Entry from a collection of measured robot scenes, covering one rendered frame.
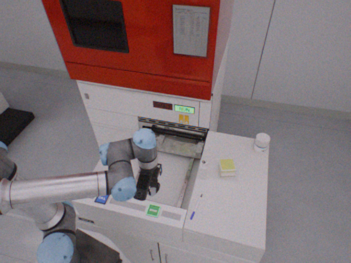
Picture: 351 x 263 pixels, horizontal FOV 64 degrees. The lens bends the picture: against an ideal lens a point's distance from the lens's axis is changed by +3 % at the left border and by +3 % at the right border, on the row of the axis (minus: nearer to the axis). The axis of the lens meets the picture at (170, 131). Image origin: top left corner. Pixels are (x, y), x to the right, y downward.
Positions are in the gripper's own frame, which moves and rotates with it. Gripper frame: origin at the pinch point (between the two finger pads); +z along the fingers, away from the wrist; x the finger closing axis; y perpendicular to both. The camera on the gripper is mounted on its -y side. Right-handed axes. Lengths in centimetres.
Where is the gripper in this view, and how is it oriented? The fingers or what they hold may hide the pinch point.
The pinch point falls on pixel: (150, 195)
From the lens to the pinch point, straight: 119.1
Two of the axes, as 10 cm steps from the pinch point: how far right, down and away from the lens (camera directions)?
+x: -9.6, -1.8, 2.1
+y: 2.7, -6.9, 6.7
